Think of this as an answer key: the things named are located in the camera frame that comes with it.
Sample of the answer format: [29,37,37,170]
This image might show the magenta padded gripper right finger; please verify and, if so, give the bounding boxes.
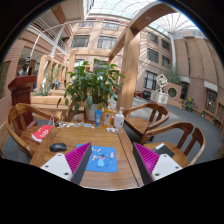
[132,142,184,186]

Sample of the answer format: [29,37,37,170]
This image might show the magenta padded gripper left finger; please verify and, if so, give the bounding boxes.
[40,142,93,186]

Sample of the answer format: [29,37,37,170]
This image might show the black computer mouse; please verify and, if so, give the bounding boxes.
[50,143,67,152]

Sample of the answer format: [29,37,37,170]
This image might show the blue cartoon mouse pad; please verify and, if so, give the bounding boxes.
[86,146,118,173]

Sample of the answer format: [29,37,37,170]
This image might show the dark notebook on chair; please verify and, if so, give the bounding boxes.
[153,143,174,157]

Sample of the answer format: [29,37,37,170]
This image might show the wooden table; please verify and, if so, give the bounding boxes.
[30,126,143,190]

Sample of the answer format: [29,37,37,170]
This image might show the near right wooden armchair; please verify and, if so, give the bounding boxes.
[140,122,206,168]

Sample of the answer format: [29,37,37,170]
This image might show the wooden armchair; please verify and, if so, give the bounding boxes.
[123,103,170,137]
[6,103,59,157]
[140,122,206,168]

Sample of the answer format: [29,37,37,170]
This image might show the red and white bag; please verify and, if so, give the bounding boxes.
[31,125,53,143]

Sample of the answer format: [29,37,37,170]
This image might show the far right wooden armchair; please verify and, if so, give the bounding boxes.
[123,103,170,137]

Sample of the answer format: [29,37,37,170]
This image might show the white pump bottle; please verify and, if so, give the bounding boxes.
[114,107,124,129]

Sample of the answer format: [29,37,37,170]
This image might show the blue tube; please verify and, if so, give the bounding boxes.
[95,110,102,127]

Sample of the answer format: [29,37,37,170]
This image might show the yellow liquid bottle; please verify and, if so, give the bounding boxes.
[103,106,112,127]

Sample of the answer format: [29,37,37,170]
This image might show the white geometric sculpture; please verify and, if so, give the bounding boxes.
[150,74,168,106]

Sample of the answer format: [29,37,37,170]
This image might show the left wooden armchair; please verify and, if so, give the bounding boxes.
[6,103,59,157]

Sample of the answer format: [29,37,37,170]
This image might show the green potted plant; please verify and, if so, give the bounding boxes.
[64,61,125,121]

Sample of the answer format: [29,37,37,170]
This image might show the red wooden lectern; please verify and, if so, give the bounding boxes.
[7,74,38,127]

